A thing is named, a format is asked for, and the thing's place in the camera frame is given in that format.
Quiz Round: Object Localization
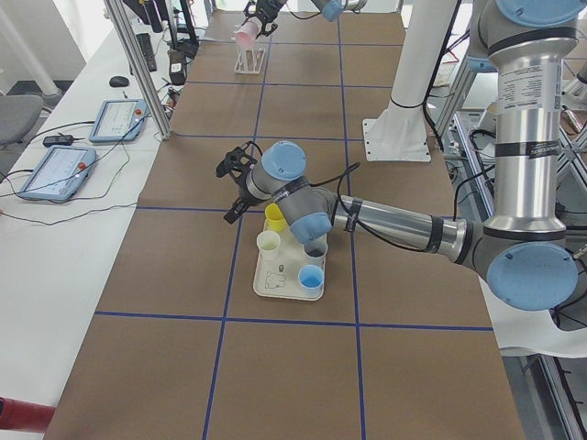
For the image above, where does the brown table mat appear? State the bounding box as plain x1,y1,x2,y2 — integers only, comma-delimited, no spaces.
47,12,524,439

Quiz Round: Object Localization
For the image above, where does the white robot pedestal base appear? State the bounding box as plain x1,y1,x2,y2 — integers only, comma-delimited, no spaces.
362,0,460,162

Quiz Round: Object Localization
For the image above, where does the white wire cup rack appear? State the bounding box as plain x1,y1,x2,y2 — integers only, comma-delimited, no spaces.
234,47,266,75

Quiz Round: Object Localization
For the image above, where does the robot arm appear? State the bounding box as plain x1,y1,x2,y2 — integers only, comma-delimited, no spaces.
243,0,368,37
216,1,586,311

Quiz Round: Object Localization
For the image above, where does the aluminium frame post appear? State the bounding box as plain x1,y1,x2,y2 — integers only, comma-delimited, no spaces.
104,0,172,140

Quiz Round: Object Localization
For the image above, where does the black label printer box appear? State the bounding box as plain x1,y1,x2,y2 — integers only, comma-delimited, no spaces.
168,49,187,85

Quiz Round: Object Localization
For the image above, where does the black power adapter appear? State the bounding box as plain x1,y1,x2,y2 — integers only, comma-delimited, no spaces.
42,135,75,148

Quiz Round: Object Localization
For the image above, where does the black keyboard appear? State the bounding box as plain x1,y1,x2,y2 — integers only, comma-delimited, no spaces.
136,33,157,72

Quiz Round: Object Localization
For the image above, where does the grey plastic cup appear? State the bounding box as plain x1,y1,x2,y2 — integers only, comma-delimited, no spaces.
304,242,328,269

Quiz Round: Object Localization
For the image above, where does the cream serving tray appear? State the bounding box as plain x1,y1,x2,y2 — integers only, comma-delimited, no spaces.
252,229,327,301

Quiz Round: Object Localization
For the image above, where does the blue teach pendant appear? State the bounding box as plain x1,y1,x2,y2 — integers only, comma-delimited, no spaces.
17,146,97,203
89,99,149,143

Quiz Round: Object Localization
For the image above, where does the yellow plastic cup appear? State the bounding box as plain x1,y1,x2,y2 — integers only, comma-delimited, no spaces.
264,203,288,232

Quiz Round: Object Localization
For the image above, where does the far blue teach pendant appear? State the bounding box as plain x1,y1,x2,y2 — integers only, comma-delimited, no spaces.
89,99,149,143

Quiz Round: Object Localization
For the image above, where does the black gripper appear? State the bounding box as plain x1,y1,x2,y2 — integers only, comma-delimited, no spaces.
243,0,287,37
216,145,258,224

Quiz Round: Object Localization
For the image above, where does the black computer mouse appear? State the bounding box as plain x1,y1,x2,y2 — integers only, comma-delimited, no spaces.
108,75,129,88

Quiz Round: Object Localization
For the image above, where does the near blue teach pendant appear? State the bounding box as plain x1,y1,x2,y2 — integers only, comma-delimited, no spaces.
17,146,97,203

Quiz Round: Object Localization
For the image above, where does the white plastic cup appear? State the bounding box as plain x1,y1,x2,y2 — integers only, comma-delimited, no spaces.
256,230,281,261

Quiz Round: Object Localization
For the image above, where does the blue plastic cup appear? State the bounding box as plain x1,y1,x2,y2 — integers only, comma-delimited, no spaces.
298,265,325,297

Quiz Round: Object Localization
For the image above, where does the red fire extinguisher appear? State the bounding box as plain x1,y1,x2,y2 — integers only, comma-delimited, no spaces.
0,397,56,434

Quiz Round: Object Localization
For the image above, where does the pink plastic cup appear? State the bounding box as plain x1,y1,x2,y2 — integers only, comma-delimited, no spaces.
235,20,260,50

